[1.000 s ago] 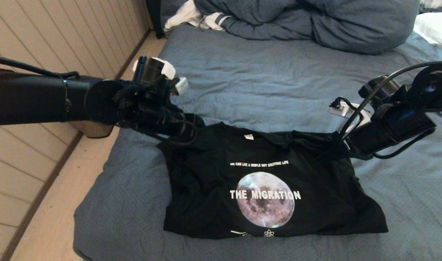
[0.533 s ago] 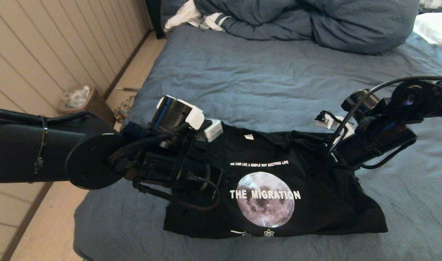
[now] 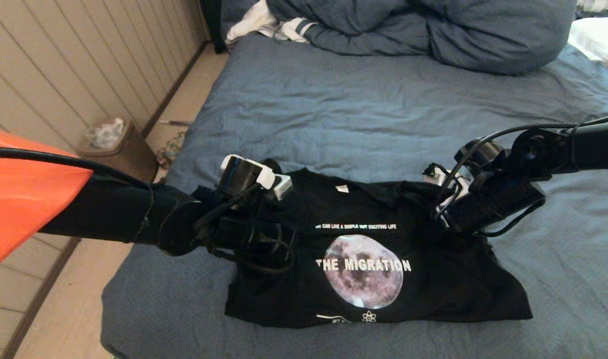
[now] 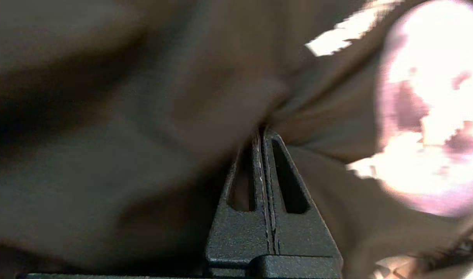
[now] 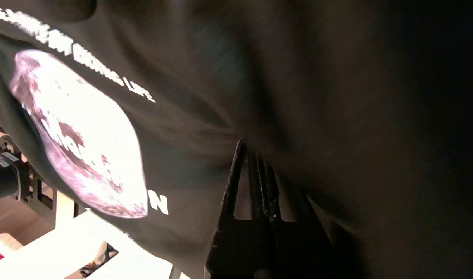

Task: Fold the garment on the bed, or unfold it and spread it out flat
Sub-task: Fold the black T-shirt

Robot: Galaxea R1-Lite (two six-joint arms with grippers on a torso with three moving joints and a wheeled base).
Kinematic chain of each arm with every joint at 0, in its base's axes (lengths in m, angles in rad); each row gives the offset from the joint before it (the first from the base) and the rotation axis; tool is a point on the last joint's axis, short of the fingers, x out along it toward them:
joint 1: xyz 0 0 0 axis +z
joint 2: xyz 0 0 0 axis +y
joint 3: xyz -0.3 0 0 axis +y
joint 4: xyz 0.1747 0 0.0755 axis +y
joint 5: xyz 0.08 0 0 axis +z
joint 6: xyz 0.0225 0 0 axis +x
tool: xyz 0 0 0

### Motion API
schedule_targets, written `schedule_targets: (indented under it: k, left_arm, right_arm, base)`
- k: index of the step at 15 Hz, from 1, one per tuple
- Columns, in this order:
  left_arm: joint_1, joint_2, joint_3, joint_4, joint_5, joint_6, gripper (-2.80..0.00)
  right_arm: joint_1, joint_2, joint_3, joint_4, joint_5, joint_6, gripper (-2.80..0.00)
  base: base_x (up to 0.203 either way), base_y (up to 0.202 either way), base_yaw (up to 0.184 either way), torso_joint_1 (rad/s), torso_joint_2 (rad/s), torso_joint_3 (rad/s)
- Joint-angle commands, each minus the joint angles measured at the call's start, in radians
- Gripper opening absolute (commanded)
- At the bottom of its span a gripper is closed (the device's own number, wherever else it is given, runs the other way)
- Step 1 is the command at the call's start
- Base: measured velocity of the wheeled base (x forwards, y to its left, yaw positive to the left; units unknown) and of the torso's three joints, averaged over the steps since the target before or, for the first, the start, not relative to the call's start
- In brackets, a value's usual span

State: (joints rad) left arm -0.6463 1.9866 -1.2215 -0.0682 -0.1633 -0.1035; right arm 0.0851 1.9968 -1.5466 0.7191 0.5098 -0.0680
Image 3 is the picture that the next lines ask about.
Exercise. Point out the dark bedside furniture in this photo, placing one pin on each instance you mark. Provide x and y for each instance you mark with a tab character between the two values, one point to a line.
214	25

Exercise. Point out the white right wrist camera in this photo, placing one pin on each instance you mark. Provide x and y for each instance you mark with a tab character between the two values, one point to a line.
446	182

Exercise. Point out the white left wrist camera on bracket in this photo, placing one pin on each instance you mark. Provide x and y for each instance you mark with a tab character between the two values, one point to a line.
283	184

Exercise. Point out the white pillow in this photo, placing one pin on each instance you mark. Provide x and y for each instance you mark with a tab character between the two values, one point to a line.
600	40

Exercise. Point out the thin stick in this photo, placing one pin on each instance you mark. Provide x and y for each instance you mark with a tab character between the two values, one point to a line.
177	122

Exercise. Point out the crumpled plastic bin bag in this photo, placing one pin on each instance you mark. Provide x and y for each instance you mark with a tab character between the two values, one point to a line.
104	134

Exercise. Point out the patterned crumpled cloth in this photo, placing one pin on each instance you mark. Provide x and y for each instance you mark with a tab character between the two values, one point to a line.
170	149

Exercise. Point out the brown trash bin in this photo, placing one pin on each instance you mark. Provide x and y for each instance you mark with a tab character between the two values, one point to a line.
129	154

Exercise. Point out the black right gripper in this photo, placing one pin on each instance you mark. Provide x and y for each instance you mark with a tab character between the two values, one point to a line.
476	209

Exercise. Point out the black moon print t-shirt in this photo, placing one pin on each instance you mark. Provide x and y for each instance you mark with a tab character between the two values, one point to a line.
383	279

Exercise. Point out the white striped garment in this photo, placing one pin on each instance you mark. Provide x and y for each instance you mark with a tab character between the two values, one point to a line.
254	25

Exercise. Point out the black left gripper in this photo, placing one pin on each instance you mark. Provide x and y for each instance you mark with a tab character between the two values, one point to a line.
264	237

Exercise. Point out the blue crumpled duvet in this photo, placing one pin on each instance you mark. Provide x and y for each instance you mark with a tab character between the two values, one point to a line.
458	35

